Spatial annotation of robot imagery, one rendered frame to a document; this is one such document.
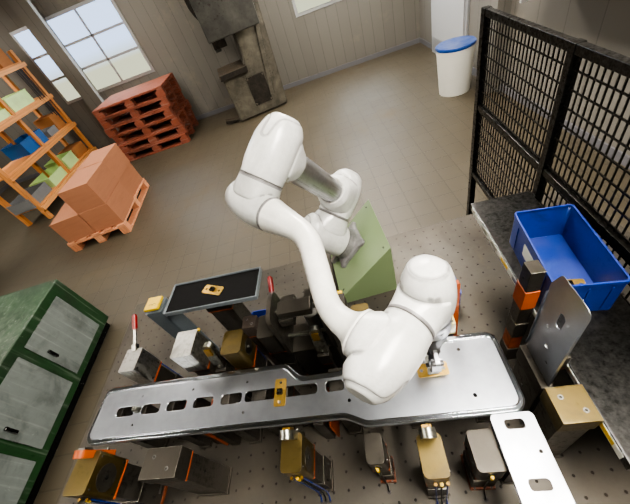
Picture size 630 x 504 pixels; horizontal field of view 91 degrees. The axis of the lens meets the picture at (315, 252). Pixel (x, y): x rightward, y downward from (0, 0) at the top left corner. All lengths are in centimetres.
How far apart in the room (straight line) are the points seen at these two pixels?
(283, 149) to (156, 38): 665
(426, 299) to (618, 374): 60
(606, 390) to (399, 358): 60
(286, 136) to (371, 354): 60
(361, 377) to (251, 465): 90
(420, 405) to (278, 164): 76
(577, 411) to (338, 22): 684
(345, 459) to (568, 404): 70
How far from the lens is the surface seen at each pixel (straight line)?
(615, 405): 104
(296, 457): 96
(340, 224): 143
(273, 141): 88
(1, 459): 291
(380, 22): 732
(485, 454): 98
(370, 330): 57
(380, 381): 55
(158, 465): 118
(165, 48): 745
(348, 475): 127
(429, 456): 91
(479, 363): 103
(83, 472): 132
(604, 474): 134
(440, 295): 59
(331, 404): 101
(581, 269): 124
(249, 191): 88
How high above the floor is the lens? 193
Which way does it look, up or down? 43 degrees down
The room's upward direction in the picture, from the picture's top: 22 degrees counter-clockwise
